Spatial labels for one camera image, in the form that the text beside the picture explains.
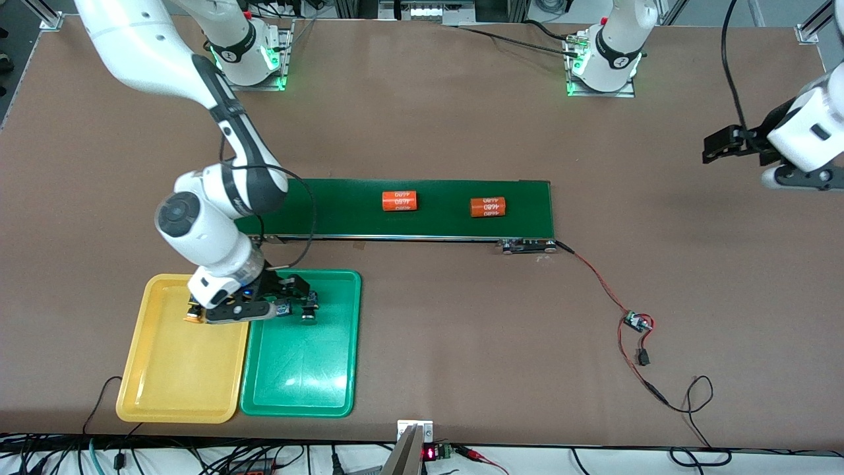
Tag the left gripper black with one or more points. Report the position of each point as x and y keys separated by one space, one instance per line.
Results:
x=746 y=140

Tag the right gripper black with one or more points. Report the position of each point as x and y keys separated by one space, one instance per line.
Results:
x=282 y=285

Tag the green mushroom push button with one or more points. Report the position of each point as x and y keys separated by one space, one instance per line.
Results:
x=284 y=307
x=308 y=310

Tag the yellow mushroom push button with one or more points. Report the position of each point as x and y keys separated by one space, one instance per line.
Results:
x=192 y=317

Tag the orange cylinder marked 4680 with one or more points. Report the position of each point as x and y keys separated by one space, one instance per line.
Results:
x=488 y=207
x=399 y=201

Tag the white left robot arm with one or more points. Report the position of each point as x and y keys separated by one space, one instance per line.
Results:
x=808 y=125

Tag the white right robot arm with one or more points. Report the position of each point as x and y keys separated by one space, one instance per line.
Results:
x=132 y=39

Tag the green plastic tray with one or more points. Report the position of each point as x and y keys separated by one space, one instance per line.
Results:
x=300 y=369

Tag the yellow plastic tray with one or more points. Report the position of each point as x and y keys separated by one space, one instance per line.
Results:
x=178 y=376

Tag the green conveyor belt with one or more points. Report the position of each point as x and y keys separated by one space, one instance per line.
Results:
x=448 y=224

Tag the small black circuit board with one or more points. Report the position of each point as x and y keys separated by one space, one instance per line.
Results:
x=637 y=321

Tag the grey metal wedge bar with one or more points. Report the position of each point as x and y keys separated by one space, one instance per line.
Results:
x=403 y=458

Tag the red digit display module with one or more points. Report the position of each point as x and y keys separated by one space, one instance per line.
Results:
x=430 y=453

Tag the short lead with black plug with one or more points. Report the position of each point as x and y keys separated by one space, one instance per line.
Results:
x=643 y=359

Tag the long red black power lead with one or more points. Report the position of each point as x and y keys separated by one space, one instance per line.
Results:
x=658 y=394

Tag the red probe lead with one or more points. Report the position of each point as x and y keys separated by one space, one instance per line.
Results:
x=484 y=460

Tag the aluminium frame profile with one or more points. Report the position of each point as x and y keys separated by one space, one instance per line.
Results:
x=53 y=20
x=814 y=23

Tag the small metal bracket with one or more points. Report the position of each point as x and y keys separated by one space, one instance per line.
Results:
x=425 y=429

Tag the grey metal frame equipment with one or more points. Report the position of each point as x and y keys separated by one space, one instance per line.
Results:
x=422 y=10

